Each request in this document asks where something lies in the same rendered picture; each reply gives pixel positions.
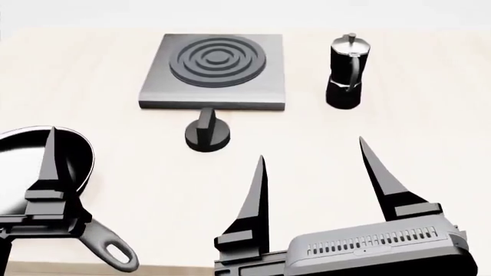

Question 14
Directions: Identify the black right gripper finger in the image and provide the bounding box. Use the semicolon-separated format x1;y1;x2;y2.
214;154;272;260
358;136;444;223

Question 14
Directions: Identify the black and silver moka pot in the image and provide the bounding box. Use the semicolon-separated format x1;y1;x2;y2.
325;32;370;110

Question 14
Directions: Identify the grey square stove with burner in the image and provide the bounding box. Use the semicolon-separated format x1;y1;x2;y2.
137;33;288;111

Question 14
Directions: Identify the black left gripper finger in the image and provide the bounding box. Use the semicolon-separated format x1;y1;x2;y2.
24;126;65;217

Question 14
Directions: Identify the black frying pan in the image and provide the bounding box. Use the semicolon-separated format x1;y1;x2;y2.
0;125;140;273

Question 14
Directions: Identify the black round stove knob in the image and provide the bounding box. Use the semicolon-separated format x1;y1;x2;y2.
184;107;232;153

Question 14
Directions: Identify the grey vented camera box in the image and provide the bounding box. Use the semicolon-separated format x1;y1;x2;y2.
286;218;468;276

